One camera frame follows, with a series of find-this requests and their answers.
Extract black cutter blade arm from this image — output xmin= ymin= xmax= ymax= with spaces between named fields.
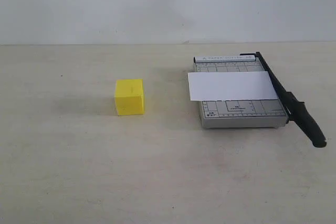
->
xmin=255 ymin=52 xmax=327 ymax=148

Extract white paper sheet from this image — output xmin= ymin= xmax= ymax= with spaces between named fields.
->
xmin=188 ymin=71 xmax=278 ymax=101

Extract yellow foam cube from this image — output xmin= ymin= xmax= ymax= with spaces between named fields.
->
xmin=114 ymin=79 xmax=144 ymax=116

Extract grey paper cutter base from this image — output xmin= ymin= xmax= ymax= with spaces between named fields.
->
xmin=194 ymin=53 xmax=289 ymax=129

